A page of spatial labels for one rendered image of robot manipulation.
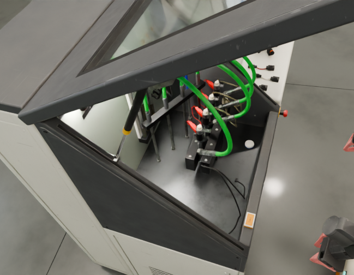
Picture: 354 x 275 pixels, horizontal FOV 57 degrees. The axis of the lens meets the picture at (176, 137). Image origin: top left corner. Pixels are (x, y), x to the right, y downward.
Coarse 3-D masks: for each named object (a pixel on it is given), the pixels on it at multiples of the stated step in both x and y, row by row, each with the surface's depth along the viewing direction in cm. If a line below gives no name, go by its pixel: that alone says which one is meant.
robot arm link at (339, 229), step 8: (336, 216) 84; (328, 224) 85; (336, 224) 82; (344, 224) 80; (352, 224) 81; (328, 232) 82; (336, 232) 81; (344, 232) 80; (352, 232) 80; (336, 240) 82; (344, 240) 81; (352, 240) 81
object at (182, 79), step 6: (180, 78) 90; (186, 84) 89; (192, 84) 89; (192, 90) 89; (198, 90) 88; (198, 96) 89; (204, 96) 88; (144, 102) 116; (204, 102) 88; (210, 108) 88; (216, 114) 89; (222, 120) 89; (222, 126) 90; (228, 132) 91; (228, 138) 92; (228, 144) 93; (228, 150) 96; (222, 156) 101
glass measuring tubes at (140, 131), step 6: (150, 90) 131; (126, 96) 119; (132, 96) 119; (150, 96) 133; (132, 102) 123; (150, 102) 135; (144, 108) 129; (150, 108) 139; (138, 114) 127; (144, 114) 132; (138, 120) 131; (144, 120) 134; (138, 126) 133; (156, 126) 145; (138, 132) 135; (144, 132) 135; (150, 132) 140; (144, 138) 138; (150, 138) 141
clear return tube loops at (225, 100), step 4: (232, 84) 132; (212, 92) 127; (216, 92) 129; (228, 96) 129; (224, 100) 138; (228, 100) 139; (240, 104) 130; (216, 108) 124; (236, 108) 138; (224, 112) 125; (236, 120) 126; (232, 124) 132; (236, 124) 128
